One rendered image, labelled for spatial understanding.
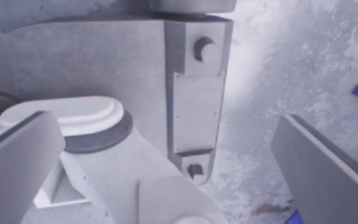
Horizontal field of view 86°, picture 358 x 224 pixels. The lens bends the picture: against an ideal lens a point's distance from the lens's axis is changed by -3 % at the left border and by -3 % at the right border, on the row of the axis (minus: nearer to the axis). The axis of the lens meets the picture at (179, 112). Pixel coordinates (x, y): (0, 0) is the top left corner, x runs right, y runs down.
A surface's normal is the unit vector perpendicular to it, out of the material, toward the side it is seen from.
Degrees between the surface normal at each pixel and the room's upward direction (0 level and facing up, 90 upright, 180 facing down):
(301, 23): 0
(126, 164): 90
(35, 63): 0
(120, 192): 90
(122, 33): 0
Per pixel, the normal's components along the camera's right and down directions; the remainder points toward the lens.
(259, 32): 0.19, 0.50
